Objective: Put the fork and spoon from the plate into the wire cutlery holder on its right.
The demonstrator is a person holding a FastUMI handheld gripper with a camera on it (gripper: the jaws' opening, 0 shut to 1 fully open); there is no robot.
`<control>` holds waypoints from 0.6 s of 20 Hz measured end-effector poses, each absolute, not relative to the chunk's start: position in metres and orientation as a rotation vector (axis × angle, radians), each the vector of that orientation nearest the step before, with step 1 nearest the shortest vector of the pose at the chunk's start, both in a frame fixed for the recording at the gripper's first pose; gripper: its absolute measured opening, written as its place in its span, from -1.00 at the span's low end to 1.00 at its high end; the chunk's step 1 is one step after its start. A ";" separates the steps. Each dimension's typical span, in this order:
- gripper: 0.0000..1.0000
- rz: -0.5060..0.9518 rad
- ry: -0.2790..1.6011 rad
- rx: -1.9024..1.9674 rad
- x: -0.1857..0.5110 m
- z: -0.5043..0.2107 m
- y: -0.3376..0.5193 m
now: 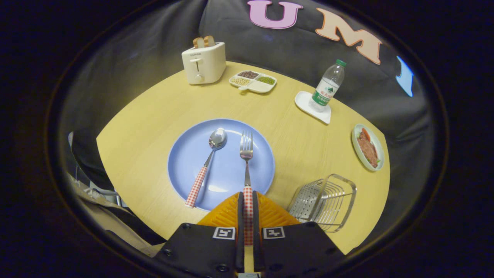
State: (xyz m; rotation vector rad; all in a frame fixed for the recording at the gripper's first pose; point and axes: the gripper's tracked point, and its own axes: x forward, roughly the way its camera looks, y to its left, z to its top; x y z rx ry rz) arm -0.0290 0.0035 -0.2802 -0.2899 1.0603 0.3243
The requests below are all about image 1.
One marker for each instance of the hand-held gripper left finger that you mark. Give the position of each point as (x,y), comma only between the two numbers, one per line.
(200,251)

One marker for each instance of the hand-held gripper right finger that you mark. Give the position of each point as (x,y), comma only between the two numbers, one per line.
(297,251)

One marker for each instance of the blue round plate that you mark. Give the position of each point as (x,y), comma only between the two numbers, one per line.
(227,170)

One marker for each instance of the person's beige clothing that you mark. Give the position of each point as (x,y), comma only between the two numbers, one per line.
(100,210)

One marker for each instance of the pale green rimmed plate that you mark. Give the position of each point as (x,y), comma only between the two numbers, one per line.
(357,148)

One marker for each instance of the brown meat serving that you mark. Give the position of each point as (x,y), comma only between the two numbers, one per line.
(368,150)

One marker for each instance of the white square coaster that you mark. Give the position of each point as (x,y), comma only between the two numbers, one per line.
(303,102)

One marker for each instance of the clear plastic water bottle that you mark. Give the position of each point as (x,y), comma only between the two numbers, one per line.
(326,90)

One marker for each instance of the white divided snack dish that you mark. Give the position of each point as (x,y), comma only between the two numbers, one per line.
(260,87)

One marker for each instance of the pile of green beans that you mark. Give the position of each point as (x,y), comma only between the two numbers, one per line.
(266,80)

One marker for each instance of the pile of yellow beans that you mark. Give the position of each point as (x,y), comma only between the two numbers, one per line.
(240,81)

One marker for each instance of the pile of red beans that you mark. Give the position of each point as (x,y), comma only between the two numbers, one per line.
(248,74)

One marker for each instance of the white toaster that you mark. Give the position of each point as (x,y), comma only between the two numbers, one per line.
(210,61)

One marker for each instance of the toast slice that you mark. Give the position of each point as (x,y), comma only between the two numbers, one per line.
(198,42)
(209,41)

